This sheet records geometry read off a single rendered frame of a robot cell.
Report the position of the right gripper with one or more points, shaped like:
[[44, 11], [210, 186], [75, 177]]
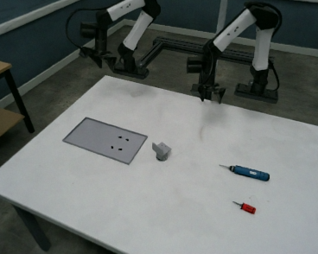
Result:
[[97, 57]]

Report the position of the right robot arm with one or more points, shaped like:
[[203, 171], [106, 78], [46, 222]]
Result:
[[126, 47]]

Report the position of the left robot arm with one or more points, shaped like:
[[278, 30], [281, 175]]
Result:
[[259, 66]]

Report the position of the red screwdriver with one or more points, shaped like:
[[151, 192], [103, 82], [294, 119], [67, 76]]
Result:
[[248, 208]]

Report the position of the grey metal l-bracket with holes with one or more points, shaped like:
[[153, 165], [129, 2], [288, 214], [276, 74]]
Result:
[[160, 148]]

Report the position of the blue screwdriver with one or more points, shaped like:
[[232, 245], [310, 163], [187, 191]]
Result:
[[249, 172]]

